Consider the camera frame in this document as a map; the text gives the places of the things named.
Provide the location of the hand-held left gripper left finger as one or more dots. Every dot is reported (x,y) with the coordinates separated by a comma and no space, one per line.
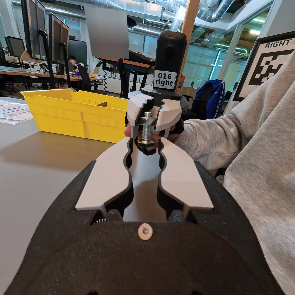
(106,182)

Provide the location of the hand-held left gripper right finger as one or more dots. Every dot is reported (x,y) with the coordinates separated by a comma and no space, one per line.
(186,182)

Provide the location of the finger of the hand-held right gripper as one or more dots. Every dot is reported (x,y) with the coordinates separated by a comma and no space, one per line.
(134,108)
(170,115)

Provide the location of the steel hex nut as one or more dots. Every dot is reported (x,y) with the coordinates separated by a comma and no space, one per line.
(147,121)

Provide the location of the steel hex bolt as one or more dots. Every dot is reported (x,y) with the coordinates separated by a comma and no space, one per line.
(147,133)

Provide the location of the yellow plastic bin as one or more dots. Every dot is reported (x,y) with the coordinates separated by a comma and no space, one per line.
(69,119)

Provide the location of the person's right forearm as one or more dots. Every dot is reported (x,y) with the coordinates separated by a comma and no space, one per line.
(212,140)

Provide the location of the wooden standing desk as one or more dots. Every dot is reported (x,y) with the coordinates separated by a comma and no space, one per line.
(122,76)

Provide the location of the grey desk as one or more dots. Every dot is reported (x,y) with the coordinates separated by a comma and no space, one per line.
(34,172)

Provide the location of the long wooden office desk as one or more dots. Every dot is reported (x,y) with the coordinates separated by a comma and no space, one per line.
(46,74)

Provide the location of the person's right hand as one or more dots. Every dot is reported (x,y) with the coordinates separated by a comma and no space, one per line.
(157,141)

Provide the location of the black bag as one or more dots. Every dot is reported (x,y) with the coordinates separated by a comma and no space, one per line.
(142,57)

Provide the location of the cardboard bin divider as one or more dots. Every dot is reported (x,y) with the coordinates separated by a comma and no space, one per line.
(102,104)

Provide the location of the blue jacket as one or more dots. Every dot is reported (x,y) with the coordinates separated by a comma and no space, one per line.
(207,99)

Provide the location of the black floor lamp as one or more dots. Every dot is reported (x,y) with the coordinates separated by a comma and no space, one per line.
(131,21)

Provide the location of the person's torso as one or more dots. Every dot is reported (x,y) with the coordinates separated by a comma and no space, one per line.
(265,184)

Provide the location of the framed marker sign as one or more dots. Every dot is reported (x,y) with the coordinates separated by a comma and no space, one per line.
(269,69)

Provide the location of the dual monitor on stand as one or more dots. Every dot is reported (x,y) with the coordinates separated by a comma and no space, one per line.
(58,39)
(34,30)

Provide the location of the laminated paper sheet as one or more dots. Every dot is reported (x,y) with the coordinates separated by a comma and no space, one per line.
(13,113)

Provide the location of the small black monitor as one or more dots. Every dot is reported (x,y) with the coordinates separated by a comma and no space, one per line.
(15,47)

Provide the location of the wooden post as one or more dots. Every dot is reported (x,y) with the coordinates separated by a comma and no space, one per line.
(190,16)

